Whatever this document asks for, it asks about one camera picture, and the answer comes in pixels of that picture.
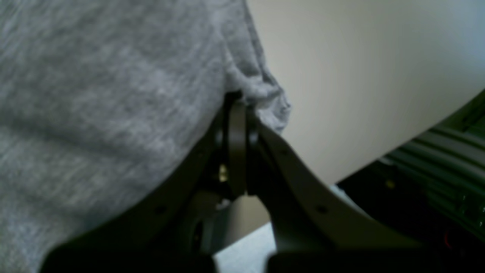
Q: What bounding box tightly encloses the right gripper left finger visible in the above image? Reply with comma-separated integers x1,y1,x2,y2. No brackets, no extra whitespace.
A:
41,93,232,273

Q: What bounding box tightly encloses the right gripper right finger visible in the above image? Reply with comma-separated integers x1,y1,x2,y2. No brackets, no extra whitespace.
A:
246,108,484,273

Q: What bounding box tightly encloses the grey T-shirt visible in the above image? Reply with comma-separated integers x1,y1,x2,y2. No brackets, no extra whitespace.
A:
0,0,291,273

